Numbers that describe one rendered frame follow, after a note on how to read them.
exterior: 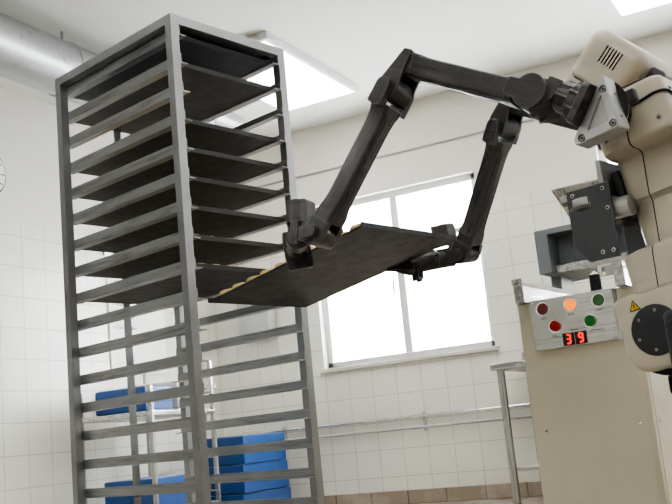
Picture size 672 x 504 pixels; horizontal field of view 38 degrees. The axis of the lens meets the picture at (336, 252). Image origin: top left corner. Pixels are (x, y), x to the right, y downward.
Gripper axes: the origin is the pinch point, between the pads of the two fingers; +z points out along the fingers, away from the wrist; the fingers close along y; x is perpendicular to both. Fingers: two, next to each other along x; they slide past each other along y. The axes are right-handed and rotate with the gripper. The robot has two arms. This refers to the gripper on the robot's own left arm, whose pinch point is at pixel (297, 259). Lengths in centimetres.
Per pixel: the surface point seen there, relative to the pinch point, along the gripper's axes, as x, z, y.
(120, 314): -55, 53, -7
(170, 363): -40, 38, 14
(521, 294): 61, 18, 16
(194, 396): -34, 27, 26
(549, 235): 95, 85, -17
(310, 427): -3, 60, 37
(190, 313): -31.4, 25.0, 3.4
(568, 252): 101, 88, -10
